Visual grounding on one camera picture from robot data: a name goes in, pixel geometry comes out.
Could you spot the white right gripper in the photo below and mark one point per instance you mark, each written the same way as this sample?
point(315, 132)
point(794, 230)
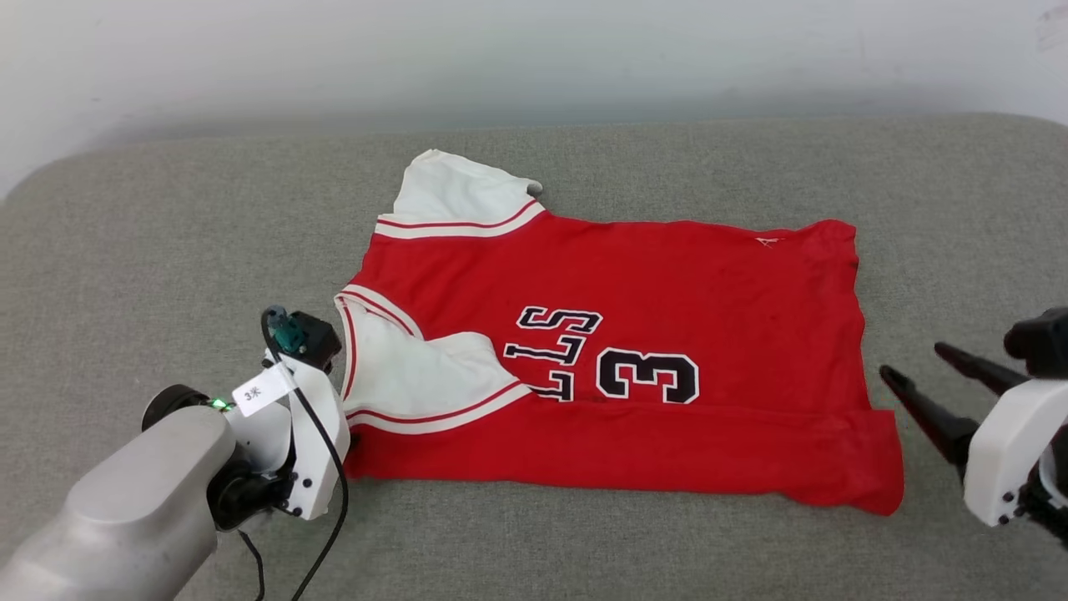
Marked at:
point(1010, 451)

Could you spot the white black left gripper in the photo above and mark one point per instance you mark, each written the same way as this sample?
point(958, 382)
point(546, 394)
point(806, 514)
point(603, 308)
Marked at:
point(321, 451)

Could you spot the red Bulls 23 jersey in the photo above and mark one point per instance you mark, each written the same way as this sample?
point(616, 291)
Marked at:
point(709, 284)

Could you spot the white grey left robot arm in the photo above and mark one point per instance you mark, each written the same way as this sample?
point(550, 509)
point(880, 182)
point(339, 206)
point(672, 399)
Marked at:
point(125, 517)

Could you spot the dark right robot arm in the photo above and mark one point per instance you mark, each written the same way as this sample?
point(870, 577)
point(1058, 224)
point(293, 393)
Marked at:
point(1051, 509)

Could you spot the white paper label tag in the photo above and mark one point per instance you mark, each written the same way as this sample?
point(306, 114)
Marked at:
point(263, 392)

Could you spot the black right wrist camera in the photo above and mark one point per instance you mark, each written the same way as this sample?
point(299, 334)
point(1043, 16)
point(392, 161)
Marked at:
point(1043, 338)

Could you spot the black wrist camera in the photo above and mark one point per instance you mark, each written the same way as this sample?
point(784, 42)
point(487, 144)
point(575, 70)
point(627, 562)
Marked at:
point(315, 338)
point(1043, 338)

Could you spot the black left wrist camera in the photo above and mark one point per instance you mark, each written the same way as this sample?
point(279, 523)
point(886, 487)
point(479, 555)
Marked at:
point(315, 338)

